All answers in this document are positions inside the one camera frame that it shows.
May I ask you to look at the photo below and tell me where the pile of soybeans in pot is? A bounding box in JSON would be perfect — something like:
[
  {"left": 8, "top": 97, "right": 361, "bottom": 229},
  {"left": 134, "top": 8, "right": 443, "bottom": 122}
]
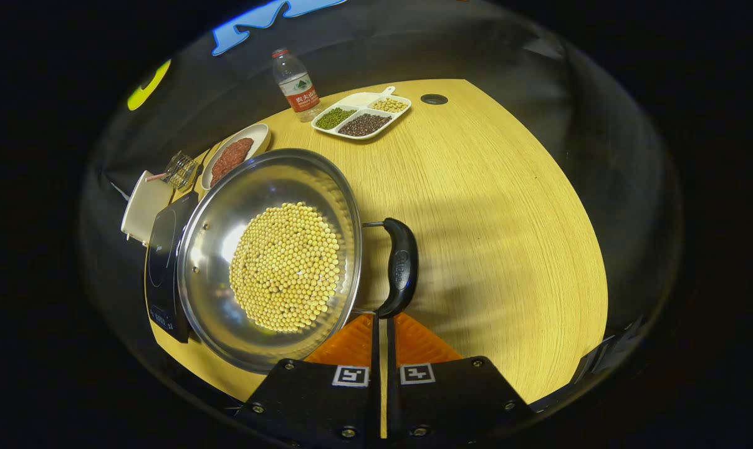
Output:
[{"left": 229, "top": 201, "right": 342, "bottom": 332}]

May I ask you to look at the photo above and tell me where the wire mesh basket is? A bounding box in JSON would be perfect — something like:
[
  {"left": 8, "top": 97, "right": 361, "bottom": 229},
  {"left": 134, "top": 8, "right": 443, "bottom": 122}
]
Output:
[{"left": 165, "top": 151, "right": 199, "bottom": 190}]

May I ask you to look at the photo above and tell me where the white round plate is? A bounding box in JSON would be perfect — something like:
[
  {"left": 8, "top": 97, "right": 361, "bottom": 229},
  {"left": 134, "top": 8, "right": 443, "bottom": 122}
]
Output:
[{"left": 201, "top": 123, "right": 271, "bottom": 191}]

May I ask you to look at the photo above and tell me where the steel pot with black handles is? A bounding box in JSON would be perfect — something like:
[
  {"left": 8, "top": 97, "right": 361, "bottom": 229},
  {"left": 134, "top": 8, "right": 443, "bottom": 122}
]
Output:
[{"left": 177, "top": 148, "right": 420, "bottom": 375}]

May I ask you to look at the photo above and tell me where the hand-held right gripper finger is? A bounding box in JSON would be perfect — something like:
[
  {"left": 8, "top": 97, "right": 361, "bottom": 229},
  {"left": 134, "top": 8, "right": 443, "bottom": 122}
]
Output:
[
  {"left": 236, "top": 314, "right": 380, "bottom": 447},
  {"left": 386, "top": 312, "right": 536, "bottom": 440}
]

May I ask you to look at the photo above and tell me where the pile of dark red beans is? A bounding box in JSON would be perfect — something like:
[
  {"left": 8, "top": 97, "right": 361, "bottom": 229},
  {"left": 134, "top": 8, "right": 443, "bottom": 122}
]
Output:
[{"left": 338, "top": 113, "right": 393, "bottom": 138}]

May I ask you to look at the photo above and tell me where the black induction cooktop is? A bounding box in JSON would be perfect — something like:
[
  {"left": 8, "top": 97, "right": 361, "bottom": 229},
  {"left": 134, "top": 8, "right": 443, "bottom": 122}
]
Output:
[{"left": 144, "top": 191, "right": 199, "bottom": 344}]

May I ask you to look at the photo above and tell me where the clear water bottle red label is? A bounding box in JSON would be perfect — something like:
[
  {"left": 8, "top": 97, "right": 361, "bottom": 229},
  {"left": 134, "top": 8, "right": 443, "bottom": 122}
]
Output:
[{"left": 272, "top": 48, "right": 322, "bottom": 123}]

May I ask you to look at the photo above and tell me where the white divided tray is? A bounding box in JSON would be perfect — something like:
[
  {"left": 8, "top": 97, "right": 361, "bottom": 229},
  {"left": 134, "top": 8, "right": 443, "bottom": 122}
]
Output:
[{"left": 311, "top": 86, "right": 412, "bottom": 141}]

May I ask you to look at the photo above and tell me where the white toaster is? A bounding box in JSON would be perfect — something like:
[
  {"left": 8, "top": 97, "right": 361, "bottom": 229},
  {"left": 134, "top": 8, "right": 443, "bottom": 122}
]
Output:
[{"left": 120, "top": 170, "right": 175, "bottom": 246}]

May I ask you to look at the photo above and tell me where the pile of green beans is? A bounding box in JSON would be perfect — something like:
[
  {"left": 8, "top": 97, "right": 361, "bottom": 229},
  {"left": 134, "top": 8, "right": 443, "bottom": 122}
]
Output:
[{"left": 315, "top": 107, "right": 357, "bottom": 131}]

